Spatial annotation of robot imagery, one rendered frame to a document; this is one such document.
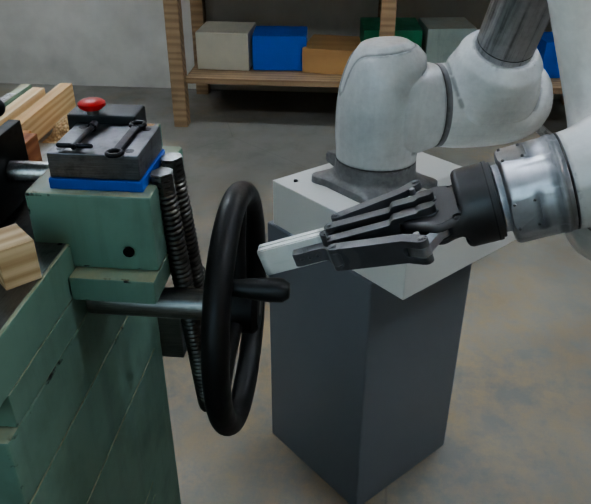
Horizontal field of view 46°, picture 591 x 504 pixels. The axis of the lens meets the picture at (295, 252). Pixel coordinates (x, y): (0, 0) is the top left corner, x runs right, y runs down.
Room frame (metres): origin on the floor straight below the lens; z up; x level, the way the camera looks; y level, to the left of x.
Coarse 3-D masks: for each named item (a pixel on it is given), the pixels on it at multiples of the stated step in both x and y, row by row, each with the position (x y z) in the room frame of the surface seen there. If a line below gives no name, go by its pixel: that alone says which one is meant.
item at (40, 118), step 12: (60, 84) 1.07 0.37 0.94; (48, 96) 1.01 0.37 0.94; (60, 96) 1.03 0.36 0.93; (72, 96) 1.07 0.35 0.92; (36, 108) 0.96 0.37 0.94; (48, 108) 0.98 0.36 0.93; (60, 108) 1.02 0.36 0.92; (72, 108) 1.06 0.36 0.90; (24, 120) 0.91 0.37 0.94; (36, 120) 0.94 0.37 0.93; (48, 120) 0.97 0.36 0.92; (36, 132) 0.93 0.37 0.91
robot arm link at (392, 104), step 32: (352, 64) 1.21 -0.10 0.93; (384, 64) 1.17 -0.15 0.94; (416, 64) 1.18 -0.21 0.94; (352, 96) 1.18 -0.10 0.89; (384, 96) 1.15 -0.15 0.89; (416, 96) 1.16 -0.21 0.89; (352, 128) 1.17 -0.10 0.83; (384, 128) 1.15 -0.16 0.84; (416, 128) 1.16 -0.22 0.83; (352, 160) 1.17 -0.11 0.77; (384, 160) 1.15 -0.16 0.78
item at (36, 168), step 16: (0, 128) 0.73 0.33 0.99; (16, 128) 0.75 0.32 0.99; (0, 144) 0.71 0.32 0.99; (16, 144) 0.74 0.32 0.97; (0, 160) 0.70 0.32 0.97; (16, 160) 0.72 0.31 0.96; (0, 176) 0.69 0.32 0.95; (16, 176) 0.70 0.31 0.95; (32, 176) 0.70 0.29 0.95; (0, 192) 0.69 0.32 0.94; (16, 192) 0.72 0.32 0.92; (0, 208) 0.68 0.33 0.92; (16, 208) 0.71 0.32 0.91
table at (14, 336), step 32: (160, 128) 1.00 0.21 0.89; (0, 224) 0.68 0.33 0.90; (64, 256) 0.62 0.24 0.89; (0, 288) 0.55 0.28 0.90; (32, 288) 0.55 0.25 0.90; (64, 288) 0.61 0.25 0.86; (96, 288) 0.62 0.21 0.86; (128, 288) 0.61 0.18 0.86; (160, 288) 0.63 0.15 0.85; (0, 320) 0.50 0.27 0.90; (32, 320) 0.53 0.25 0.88; (0, 352) 0.47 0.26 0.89; (32, 352) 0.52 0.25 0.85; (0, 384) 0.46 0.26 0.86
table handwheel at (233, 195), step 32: (256, 192) 0.72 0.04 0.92; (224, 224) 0.60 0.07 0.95; (256, 224) 0.76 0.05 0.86; (224, 256) 0.57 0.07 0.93; (256, 256) 0.77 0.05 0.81; (192, 288) 0.66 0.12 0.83; (224, 288) 0.54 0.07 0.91; (224, 320) 0.53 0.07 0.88; (256, 320) 0.62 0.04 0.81; (224, 352) 0.52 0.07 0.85; (256, 352) 0.70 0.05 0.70; (224, 384) 0.51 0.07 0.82; (224, 416) 0.51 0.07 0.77
